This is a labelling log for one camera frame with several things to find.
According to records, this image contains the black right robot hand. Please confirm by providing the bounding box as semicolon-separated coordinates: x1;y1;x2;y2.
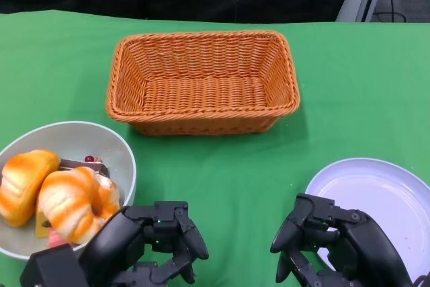
270;193;415;287

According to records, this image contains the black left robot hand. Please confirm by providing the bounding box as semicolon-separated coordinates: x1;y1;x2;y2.
80;201;210;287

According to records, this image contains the orange striped croissant bread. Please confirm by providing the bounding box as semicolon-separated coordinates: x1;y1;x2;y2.
0;149;60;227
36;167;121;246

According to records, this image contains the grey-green bowl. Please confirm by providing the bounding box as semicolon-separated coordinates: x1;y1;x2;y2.
0;120;137;261

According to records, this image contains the lavender plate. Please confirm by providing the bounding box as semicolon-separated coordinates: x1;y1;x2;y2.
304;157;430;287

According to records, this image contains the pink cake block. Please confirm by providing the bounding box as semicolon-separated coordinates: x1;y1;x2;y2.
48;228;71;249

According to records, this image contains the chocolate layered cake slice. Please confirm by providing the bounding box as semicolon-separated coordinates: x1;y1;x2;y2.
59;155;110;179

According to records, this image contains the yellow cake block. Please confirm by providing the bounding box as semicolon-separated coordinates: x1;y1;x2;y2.
35;208;54;239

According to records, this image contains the orange wicker basket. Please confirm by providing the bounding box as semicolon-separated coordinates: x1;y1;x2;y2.
105;30;301;136

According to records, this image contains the green tablecloth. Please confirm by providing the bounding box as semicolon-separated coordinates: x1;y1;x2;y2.
0;9;430;287

